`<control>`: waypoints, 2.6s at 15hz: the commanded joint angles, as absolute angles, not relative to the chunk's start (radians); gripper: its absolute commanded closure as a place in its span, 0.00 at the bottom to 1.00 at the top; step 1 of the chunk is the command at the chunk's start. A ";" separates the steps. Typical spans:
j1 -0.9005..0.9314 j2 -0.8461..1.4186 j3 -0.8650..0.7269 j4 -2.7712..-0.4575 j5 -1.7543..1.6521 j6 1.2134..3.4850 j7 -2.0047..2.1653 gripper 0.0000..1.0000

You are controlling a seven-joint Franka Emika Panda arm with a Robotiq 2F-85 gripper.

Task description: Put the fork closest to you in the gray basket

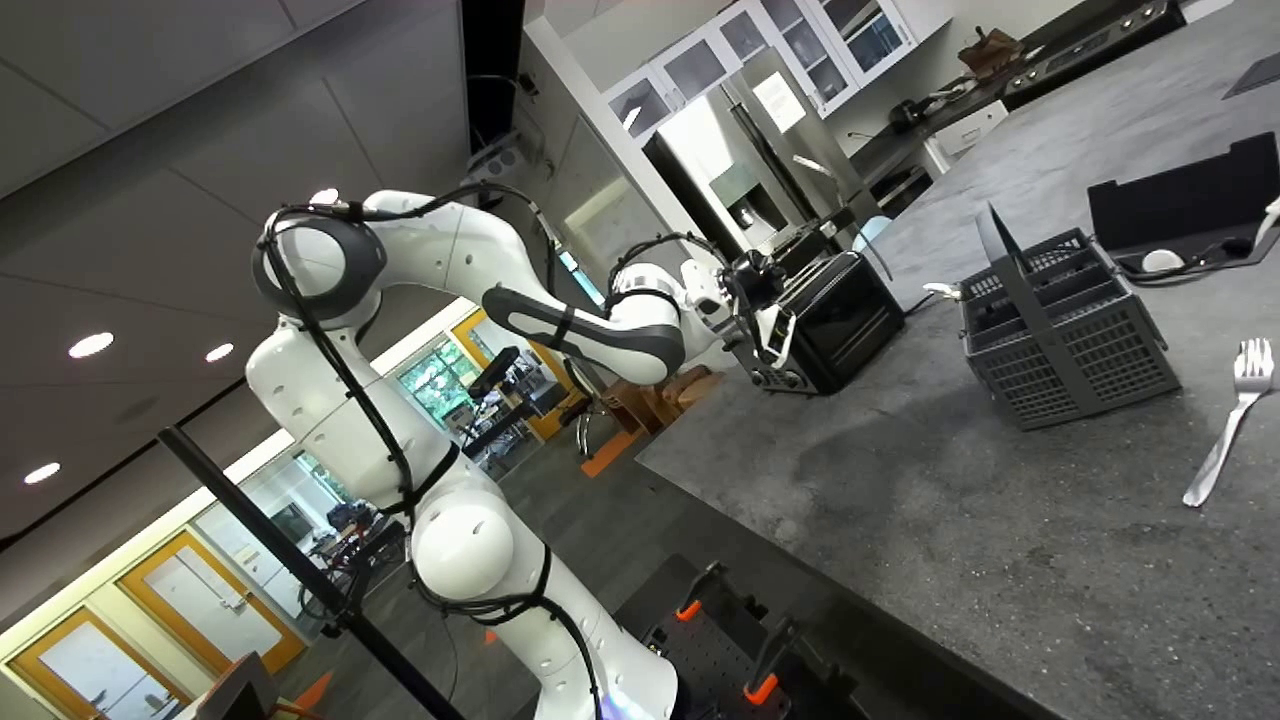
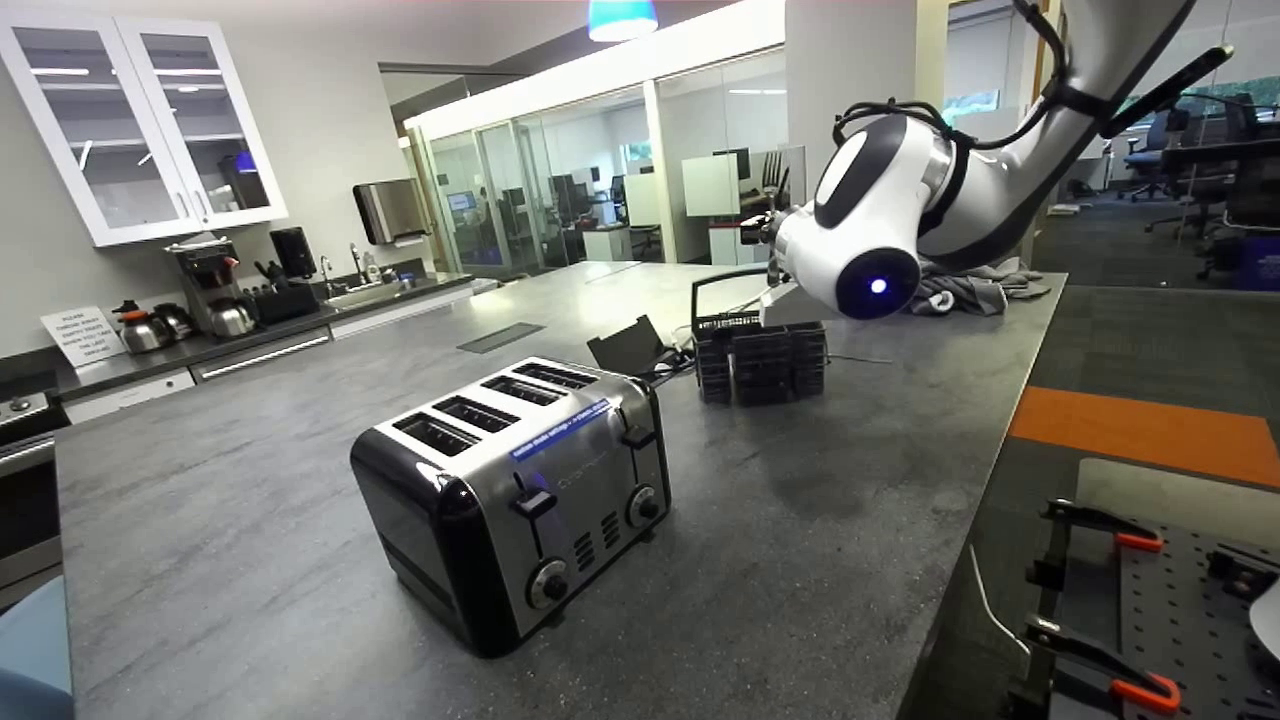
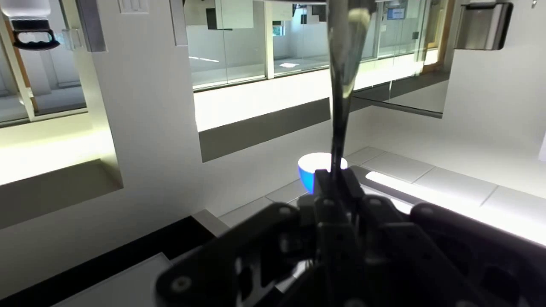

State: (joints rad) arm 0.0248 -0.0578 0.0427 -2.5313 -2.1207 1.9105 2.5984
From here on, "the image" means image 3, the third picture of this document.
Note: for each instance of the white light switch plate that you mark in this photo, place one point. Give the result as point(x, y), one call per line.
point(134, 6)

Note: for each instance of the black wall fixture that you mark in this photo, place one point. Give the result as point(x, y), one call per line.
point(35, 40)

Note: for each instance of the blue and white cup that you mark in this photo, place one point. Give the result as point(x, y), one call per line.
point(310, 172)

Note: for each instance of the steel paper towel dispenser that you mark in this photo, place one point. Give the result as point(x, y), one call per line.
point(484, 27)

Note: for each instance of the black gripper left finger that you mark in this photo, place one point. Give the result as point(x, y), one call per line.
point(267, 219)

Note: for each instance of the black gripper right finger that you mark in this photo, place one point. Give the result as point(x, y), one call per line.
point(455, 245)

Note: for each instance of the silver fork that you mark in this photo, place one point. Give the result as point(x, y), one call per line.
point(342, 114)

